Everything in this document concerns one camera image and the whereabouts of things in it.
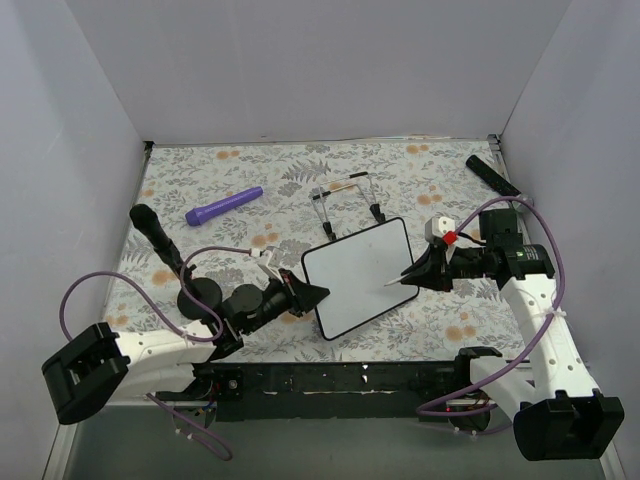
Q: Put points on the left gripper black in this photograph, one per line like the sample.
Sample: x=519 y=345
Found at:
x=291 y=295

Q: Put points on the floral patterned table mat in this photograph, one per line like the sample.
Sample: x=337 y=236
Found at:
x=413 y=180

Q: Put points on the black base frame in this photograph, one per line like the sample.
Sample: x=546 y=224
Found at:
x=266 y=391

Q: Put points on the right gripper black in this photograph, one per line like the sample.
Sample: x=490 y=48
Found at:
x=441 y=272

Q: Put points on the wire whiteboard stand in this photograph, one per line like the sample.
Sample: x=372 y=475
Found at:
x=356 y=191

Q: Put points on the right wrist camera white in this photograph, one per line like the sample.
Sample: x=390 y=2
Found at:
x=440 y=228

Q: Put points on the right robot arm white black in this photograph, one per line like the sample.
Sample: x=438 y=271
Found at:
x=556 y=408

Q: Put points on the black microphone silver head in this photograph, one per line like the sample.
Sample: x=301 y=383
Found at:
x=494 y=180

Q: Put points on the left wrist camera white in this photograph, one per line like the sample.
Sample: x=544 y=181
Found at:
x=266 y=262

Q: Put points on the red whiteboard marker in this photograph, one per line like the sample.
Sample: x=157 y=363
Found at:
x=395 y=281

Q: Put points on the black microphone on stand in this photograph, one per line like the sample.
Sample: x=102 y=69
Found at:
x=205 y=290

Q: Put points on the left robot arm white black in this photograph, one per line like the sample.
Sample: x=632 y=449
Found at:
x=99 y=364

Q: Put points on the purple flashlight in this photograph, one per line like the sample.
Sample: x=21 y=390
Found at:
x=200 y=215

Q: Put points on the small whiteboard black frame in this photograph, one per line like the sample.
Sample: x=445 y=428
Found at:
x=357 y=269

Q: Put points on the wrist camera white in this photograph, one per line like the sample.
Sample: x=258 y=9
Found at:
x=440 y=228
x=266 y=262

